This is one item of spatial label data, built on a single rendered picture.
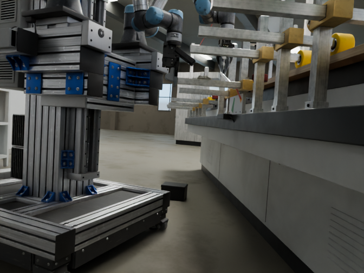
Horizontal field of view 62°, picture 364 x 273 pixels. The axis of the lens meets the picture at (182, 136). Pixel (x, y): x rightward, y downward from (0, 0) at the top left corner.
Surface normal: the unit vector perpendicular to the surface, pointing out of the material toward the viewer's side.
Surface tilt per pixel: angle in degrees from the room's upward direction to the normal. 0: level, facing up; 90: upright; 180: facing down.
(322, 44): 90
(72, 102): 90
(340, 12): 90
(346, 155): 90
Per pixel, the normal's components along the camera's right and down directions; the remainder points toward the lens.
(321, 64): 0.08, 0.05
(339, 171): -0.99, -0.06
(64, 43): -0.43, 0.02
